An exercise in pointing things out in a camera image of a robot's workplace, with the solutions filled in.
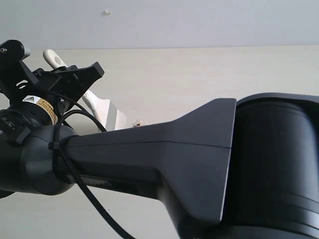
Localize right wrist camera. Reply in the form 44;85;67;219
0;40;31;72

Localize brown pellets and white crumbs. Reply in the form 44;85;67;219
132;120;147;127

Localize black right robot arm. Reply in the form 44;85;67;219
0;55;319;239

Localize black right camera cable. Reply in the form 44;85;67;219
0;89;137;239

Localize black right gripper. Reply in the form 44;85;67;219
0;61;105;116

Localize white blob on wall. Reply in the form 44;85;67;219
102;9;112;16

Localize wide white paint brush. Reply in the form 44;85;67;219
43;49;127;131

